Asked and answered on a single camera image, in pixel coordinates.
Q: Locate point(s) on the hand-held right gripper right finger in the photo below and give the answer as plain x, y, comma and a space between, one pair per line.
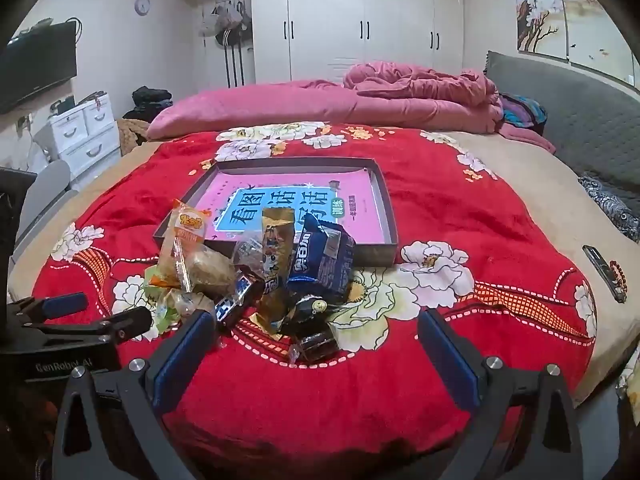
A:
447, 360

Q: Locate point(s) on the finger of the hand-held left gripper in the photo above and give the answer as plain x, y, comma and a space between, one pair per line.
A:
132, 322
65, 305

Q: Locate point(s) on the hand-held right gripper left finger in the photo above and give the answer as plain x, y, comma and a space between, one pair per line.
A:
184, 357

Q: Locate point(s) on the green cartoon snack packet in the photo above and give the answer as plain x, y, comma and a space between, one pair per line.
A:
155, 277

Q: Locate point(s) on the round pastry green label packet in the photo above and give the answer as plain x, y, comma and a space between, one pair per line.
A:
192, 305

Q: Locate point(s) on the dark chocolate bar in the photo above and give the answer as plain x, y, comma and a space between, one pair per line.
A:
237, 300

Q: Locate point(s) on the clear flaky pastry packet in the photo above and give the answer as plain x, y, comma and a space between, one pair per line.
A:
210, 272

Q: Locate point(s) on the orange bread packet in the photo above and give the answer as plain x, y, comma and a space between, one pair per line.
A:
187, 225

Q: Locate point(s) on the clear nut bar packet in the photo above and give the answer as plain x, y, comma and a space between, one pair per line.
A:
249, 257

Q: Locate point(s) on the brown cake packet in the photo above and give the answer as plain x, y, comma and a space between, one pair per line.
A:
315, 346

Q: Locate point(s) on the dark cartoon snack packet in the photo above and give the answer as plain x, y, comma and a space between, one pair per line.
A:
310, 307

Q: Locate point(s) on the gold snack packet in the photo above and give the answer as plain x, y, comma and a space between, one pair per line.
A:
277, 240

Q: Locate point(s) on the shallow grey cardboard box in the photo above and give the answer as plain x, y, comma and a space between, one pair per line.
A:
385, 220

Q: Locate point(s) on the blue cookie packet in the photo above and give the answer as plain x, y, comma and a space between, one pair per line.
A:
322, 260

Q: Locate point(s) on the grey chair back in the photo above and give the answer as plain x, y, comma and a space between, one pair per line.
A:
42, 195

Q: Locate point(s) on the red floral blanket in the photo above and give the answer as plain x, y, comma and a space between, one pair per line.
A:
450, 210

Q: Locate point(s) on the white drawer cabinet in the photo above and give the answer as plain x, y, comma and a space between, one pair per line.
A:
85, 135

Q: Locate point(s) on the tan knit blanket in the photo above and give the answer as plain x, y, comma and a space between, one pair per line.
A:
131, 137

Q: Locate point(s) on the pink book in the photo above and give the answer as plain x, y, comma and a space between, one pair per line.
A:
350, 205

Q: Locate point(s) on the dark clothes pile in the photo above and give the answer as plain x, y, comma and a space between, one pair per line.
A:
150, 102

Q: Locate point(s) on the dark patterned cloth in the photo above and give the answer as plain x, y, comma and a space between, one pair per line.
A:
610, 207

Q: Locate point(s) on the black flat television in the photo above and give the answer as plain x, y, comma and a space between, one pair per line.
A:
35, 70

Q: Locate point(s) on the pink quilt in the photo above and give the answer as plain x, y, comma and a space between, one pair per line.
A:
250, 107

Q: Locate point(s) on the colourful striped cloth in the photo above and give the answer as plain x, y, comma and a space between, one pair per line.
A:
522, 112

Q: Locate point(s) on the crumpled pink blanket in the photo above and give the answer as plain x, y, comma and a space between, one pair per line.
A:
425, 82

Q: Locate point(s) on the black striped hanging cap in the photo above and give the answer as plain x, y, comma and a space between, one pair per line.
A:
229, 37

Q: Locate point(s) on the grey hanging cap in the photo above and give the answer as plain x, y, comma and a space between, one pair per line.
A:
220, 20

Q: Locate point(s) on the white wardrobe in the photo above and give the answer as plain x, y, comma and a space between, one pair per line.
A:
350, 20

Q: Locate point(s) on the wall socket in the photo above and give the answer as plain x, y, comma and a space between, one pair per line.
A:
25, 124

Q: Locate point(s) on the round wall clock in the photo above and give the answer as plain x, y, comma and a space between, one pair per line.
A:
142, 6

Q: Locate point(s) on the flower wall mural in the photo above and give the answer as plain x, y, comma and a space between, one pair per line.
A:
545, 5

